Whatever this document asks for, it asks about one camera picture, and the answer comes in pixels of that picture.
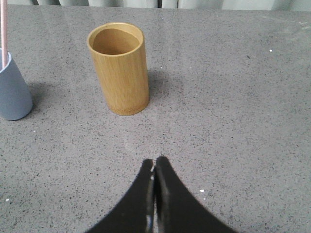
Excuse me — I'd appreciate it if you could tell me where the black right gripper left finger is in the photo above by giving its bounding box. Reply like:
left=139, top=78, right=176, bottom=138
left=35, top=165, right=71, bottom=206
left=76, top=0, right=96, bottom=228
left=88, top=159, right=155, bottom=233

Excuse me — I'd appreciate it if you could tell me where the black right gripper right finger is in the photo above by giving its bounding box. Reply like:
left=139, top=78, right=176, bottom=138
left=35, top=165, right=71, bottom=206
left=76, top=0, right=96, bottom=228
left=155, top=156, right=235, bottom=233

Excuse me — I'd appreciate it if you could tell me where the blue plastic cup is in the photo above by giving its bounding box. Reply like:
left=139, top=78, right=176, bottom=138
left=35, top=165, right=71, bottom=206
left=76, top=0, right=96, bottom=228
left=0, top=52, right=33, bottom=121

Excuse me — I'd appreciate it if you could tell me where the bamboo cylinder holder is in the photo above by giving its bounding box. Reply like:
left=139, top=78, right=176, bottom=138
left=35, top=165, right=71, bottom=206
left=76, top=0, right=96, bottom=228
left=87, top=22, right=149, bottom=116

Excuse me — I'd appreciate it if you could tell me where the grey curtain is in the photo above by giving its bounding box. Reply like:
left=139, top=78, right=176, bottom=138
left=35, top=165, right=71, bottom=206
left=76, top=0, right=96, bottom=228
left=31, top=0, right=311, bottom=11

